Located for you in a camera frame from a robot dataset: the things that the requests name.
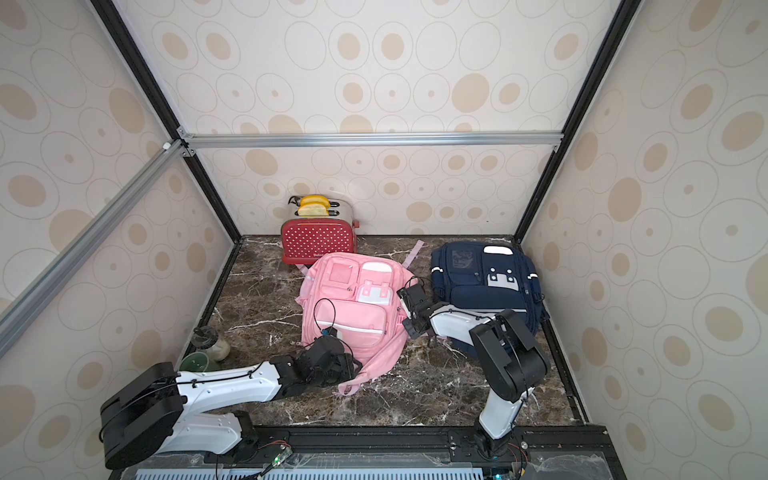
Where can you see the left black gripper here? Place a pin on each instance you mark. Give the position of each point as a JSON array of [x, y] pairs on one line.
[[349, 370]]

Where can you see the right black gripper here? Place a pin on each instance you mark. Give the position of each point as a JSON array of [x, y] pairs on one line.
[[413, 306]]

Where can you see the pink backpack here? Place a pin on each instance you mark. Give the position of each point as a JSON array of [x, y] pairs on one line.
[[357, 296]]

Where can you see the navy blue backpack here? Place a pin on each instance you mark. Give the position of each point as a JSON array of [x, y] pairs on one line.
[[475, 280]]

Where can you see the red polka dot toaster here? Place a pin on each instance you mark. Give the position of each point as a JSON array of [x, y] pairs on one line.
[[306, 239]]

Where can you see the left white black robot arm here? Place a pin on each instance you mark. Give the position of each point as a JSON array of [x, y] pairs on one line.
[[165, 411]]

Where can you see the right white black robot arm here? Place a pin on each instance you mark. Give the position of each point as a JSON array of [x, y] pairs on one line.
[[511, 358]]

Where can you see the small glass jar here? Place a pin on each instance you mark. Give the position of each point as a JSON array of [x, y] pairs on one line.
[[209, 341]]

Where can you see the green ceramic mug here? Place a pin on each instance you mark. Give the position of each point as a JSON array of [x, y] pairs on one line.
[[198, 362]]

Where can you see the right yellow toast slice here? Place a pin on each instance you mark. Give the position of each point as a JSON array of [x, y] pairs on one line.
[[313, 210]]

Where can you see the yellow toast slice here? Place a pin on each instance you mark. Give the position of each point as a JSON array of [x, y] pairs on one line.
[[313, 210], [315, 200]]

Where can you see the left yellow toast slice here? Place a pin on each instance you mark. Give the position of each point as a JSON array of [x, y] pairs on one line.
[[315, 200]]

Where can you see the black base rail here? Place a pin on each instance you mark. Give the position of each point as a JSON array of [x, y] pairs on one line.
[[453, 452]]

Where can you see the horizontal aluminium frame bar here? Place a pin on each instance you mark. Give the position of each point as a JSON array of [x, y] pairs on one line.
[[391, 139]]

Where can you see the diagonal aluminium frame bar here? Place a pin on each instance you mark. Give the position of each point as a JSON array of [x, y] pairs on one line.
[[24, 310]]

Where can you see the black right corner post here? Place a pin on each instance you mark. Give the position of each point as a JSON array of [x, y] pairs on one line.
[[615, 33]]

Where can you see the black corner post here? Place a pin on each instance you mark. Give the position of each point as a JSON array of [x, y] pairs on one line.
[[615, 33], [119, 33]]

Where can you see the black left corner post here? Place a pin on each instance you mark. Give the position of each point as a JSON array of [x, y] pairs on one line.
[[119, 33]]

